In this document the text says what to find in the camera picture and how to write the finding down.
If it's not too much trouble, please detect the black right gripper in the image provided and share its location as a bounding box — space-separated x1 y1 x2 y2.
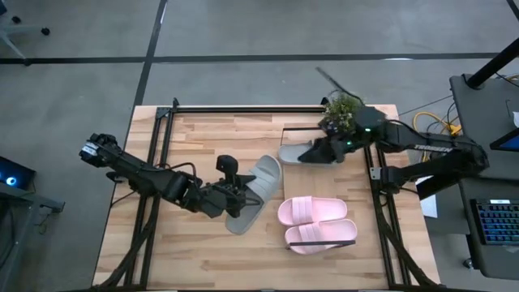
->
302 129 366 165

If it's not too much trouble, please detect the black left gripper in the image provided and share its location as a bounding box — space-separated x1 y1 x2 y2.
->
196 174 263 220

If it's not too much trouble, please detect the grey rubber slide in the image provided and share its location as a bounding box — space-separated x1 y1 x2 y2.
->
225 153 283 236
277 140 340 166

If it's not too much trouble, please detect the pink rubber slide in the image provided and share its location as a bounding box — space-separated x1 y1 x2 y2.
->
277 195 349 226
284 218 358 256

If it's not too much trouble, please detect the wooden shoe shelf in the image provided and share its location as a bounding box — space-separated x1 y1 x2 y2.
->
279 126 358 249

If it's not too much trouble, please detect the small green potted plant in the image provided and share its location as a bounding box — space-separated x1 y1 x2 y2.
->
319 92 365 137

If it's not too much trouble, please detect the white paper sheet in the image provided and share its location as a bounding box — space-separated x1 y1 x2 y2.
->
417 174 439 219

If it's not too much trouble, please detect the grey desk with pole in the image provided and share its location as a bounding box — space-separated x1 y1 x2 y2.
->
448 74 519 182

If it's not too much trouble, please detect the blue screen tablet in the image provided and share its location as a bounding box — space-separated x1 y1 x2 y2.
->
489 128 519 153

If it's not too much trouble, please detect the black pole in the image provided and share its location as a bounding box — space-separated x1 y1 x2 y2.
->
465 38 519 89

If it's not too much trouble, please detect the backlit computer keyboard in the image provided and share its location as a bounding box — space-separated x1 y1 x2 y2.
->
470 198 519 247

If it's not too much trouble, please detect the grey desk with keyboard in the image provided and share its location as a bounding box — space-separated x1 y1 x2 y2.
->
457 176 519 281

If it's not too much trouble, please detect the grey side bench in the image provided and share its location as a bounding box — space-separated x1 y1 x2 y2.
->
0 182 66 292

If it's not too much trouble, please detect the black computer with blue light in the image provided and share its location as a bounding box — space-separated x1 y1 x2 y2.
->
0 156 36 191

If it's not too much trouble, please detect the grey office chair base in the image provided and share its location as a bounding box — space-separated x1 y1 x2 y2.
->
0 0 52 66

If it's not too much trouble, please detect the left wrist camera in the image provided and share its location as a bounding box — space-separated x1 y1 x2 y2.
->
215 154 240 184

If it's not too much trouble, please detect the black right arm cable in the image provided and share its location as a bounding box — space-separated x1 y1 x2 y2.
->
315 67 366 106

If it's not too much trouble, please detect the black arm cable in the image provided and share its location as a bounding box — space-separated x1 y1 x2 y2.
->
315 67 366 106
156 161 199 179

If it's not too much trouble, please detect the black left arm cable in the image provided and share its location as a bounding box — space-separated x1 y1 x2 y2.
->
156 161 199 179

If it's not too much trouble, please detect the black aluminium table frame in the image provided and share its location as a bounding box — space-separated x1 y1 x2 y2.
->
95 97 445 292

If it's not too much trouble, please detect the black floor cable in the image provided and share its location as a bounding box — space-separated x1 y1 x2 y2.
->
399 95 453 117

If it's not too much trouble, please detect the yellow cable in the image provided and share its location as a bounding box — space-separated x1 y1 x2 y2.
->
412 111 462 163

